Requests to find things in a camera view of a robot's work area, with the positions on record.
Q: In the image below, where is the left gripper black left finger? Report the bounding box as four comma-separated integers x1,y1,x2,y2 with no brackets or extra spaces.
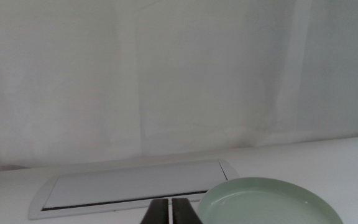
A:
140,198,170,224

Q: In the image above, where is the white backdrop curtain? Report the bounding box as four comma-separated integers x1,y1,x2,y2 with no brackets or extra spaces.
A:
0,0,358,170

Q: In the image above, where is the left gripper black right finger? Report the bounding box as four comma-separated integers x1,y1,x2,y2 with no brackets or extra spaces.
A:
172,197,203,224

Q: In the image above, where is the white table cable hatch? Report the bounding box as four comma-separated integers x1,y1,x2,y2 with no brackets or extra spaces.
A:
28,158,241,221

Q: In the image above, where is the pale green shallow bowl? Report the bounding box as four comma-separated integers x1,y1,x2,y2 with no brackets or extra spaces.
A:
196,177,344,224

